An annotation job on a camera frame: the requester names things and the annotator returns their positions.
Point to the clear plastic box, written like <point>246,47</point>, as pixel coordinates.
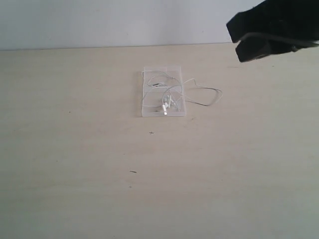
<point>163,92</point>

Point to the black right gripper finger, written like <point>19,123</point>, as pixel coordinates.
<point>294,19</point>
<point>254,48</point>

